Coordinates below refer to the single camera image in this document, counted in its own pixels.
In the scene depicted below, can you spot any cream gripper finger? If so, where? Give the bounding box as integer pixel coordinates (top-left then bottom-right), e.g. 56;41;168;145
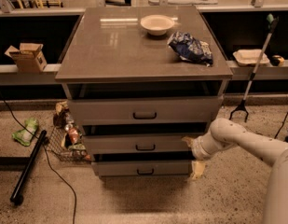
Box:
182;136;194;145
190;161;206;180

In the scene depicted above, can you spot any grey drawer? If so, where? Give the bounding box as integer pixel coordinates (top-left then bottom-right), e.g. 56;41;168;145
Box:
68;97;223;125
91;161;192;177
83;134;189;154

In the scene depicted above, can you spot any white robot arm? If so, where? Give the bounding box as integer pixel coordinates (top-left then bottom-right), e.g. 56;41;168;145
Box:
182;119;288;224

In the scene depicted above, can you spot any grey top drawer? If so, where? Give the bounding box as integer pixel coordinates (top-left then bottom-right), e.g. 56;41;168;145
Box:
68;97;223;125

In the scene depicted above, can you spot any grey drawer cabinet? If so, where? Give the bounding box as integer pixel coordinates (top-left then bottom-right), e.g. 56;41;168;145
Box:
55;6;234;179

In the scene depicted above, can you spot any grey bottom drawer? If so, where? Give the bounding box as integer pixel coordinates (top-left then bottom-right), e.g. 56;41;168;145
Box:
91;161;192;177

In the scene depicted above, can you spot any blue crumpled chip bag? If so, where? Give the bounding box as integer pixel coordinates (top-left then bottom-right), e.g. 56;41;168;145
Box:
167;31;213;66

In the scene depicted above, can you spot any white takeout clamshell container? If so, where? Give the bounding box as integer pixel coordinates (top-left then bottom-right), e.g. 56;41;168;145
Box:
233;49;261;66

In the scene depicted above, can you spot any red soda can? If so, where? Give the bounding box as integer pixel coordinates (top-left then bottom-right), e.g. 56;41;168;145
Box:
68;127;80;145

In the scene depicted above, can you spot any yellow tape measure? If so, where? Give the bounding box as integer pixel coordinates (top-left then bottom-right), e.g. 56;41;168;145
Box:
270;55;284;66

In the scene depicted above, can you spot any white paper bowl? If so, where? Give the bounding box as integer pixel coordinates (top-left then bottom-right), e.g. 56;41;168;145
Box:
140;15;174;36

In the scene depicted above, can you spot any reacher grabber stick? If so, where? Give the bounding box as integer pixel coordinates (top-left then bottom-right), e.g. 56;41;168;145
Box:
229;13;279;121

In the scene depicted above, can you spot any green snack bag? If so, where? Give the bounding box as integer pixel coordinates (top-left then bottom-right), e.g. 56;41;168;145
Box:
12;118;39;147

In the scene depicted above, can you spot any small cardboard box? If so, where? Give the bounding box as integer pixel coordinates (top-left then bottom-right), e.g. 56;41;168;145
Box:
5;43;47;73

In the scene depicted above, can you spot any black tube on floor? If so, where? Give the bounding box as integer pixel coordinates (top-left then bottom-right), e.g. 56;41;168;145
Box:
10;130;47;205

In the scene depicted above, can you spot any wire basket with snacks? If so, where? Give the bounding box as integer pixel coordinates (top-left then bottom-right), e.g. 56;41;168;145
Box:
48;101;90;161

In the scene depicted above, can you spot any black floor cable left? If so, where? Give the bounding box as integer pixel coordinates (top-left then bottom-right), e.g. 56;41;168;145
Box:
0;81;78;224

